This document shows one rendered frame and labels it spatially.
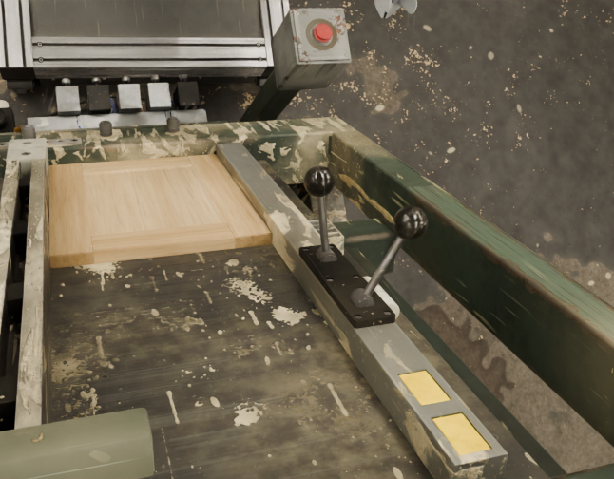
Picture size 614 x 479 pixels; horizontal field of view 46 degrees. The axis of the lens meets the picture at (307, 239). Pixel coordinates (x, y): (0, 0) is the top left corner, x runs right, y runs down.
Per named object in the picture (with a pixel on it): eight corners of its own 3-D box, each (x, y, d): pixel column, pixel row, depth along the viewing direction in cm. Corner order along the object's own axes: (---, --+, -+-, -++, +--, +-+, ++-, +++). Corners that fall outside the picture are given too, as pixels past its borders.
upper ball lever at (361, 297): (363, 306, 83) (424, 208, 81) (376, 322, 80) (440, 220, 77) (337, 296, 82) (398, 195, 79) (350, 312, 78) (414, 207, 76)
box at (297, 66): (318, 40, 166) (344, 6, 149) (325, 90, 165) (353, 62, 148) (268, 41, 162) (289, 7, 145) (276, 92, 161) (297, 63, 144)
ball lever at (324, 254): (335, 255, 94) (327, 159, 88) (346, 267, 90) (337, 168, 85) (308, 261, 93) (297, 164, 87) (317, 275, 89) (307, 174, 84)
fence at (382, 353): (240, 161, 143) (240, 142, 142) (502, 490, 61) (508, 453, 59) (216, 162, 142) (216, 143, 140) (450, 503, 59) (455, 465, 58)
